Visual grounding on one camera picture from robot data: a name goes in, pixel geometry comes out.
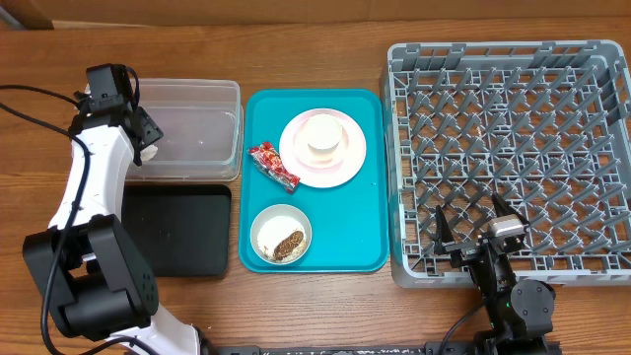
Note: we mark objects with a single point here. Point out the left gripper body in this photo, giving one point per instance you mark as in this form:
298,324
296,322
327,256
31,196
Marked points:
154,131

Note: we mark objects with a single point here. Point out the brown food scrap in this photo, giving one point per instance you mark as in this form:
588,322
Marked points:
287,246

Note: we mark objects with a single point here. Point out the white pink plate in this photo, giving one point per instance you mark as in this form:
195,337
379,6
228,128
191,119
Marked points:
323,169

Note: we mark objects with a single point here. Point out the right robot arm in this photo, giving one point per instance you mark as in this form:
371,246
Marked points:
520,312

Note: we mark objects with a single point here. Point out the cardboard backdrop wall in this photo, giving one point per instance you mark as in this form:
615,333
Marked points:
45,14

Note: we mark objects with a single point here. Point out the red snack wrapper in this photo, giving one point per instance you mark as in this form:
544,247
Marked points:
269,162

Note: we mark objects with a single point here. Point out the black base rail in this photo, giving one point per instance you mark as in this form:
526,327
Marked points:
429,348

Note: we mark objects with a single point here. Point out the clear plastic storage bin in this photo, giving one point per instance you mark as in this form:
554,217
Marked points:
202,121

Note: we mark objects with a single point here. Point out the white napkin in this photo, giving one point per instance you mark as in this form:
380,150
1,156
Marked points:
148,153

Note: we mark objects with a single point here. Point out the grey bowl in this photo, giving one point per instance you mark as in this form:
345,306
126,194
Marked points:
273,225

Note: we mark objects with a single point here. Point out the white cup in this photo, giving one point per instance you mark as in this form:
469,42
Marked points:
323,132

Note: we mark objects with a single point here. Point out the black plastic tray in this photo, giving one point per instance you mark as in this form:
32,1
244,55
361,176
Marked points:
182,230

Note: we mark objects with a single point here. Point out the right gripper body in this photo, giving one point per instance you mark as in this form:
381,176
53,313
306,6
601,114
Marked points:
462,251

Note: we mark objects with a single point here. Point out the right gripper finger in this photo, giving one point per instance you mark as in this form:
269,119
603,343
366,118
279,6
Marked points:
443,231
503,208

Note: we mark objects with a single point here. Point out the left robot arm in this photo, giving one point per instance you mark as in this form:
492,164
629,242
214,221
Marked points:
95,283

